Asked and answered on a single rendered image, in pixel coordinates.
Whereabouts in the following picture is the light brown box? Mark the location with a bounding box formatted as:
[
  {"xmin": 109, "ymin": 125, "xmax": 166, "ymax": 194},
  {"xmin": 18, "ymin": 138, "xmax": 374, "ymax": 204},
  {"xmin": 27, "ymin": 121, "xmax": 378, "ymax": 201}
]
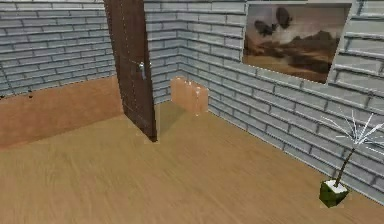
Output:
[{"xmin": 170, "ymin": 75, "xmax": 210, "ymax": 116}]

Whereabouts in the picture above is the dark brown room door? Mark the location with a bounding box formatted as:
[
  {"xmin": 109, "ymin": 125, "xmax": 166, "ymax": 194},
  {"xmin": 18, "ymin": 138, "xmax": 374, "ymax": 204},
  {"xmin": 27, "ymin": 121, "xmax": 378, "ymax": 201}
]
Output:
[{"xmin": 103, "ymin": 0, "xmax": 158, "ymax": 143}]

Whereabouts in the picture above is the framed brown landscape picture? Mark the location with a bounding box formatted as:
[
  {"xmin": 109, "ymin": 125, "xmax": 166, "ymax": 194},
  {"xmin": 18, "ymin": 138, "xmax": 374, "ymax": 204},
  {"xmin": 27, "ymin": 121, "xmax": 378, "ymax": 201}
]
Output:
[{"xmin": 240, "ymin": 0, "xmax": 355, "ymax": 85}]

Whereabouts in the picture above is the white plant in green pot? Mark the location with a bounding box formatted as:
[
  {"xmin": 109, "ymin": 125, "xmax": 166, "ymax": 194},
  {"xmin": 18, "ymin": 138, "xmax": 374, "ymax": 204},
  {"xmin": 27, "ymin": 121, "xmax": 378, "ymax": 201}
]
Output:
[{"xmin": 318, "ymin": 110, "xmax": 384, "ymax": 209}]

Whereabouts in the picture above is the silver door handle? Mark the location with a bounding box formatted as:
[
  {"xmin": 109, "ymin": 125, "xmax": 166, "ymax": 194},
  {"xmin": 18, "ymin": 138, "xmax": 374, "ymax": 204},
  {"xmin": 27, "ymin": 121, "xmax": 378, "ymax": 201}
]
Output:
[{"xmin": 137, "ymin": 61, "xmax": 148, "ymax": 81}]

